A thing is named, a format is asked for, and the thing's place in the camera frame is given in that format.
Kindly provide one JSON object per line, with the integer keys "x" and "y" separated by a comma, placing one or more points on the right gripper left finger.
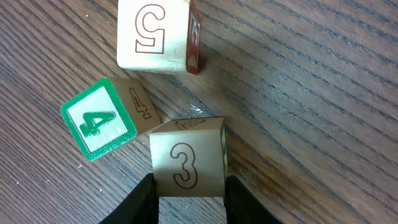
{"x": 141, "y": 206}

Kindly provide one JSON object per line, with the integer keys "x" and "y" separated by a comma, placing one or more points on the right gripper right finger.
{"x": 242, "y": 207}

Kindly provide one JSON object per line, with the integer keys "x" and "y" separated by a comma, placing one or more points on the white block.
{"x": 189, "y": 158}

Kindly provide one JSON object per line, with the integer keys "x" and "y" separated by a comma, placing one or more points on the teal number four block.
{"x": 108, "y": 114}

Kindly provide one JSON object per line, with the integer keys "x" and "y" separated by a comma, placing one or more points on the white block plain top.
{"x": 160, "y": 36}

